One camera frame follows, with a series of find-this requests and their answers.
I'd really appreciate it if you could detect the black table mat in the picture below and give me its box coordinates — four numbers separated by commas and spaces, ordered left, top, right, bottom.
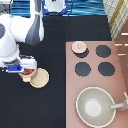
0, 15, 111, 128

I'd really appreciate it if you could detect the pink pot with food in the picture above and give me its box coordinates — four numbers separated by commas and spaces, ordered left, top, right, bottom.
20, 69, 36, 82

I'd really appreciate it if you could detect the dark round burner front right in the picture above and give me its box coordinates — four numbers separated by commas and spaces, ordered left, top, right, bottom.
98, 62, 115, 76

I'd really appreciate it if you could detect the dark round burner back right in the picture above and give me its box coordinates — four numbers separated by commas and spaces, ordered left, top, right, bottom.
96, 45, 111, 58

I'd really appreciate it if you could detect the large grey bowl pan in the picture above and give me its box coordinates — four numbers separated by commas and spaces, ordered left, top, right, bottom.
76, 87, 128, 128

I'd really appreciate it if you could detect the pink pot lid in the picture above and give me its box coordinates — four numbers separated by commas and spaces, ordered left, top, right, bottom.
71, 41, 87, 53

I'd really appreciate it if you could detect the pink toy stove top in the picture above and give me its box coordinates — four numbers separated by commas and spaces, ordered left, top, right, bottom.
66, 41, 128, 128

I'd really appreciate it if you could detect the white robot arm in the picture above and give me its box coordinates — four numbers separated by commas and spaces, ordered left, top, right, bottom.
0, 0, 44, 73

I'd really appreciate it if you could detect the cream round plate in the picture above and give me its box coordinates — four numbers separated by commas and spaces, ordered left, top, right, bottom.
30, 68, 49, 88

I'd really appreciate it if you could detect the dark round burner back left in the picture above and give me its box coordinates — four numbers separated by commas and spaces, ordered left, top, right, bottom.
74, 48, 89, 58

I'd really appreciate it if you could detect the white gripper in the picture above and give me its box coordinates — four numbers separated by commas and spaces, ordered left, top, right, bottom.
0, 55, 37, 73

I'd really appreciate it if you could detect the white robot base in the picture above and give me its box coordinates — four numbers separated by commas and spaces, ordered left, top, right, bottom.
42, 0, 68, 14

